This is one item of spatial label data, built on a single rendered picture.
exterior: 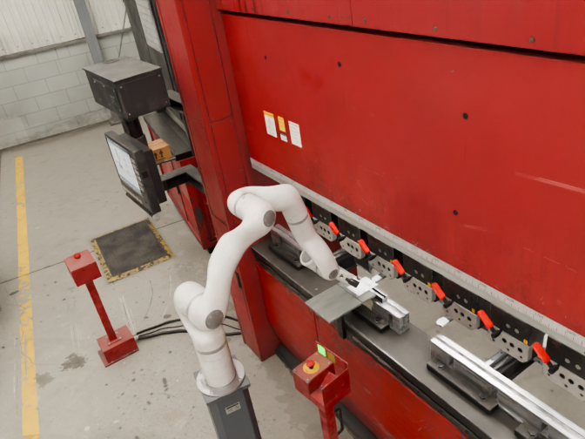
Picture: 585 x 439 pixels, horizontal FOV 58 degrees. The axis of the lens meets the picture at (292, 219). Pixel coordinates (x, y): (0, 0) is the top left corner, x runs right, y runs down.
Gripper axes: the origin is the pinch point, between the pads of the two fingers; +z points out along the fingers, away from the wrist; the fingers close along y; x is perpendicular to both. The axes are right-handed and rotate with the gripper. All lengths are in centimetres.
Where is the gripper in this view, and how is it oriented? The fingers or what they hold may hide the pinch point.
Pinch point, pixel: (351, 280)
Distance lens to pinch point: 238.1
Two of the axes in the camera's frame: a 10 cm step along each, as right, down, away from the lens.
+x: -5.4, 8.4, 0.1
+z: 6.4, 4.0, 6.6
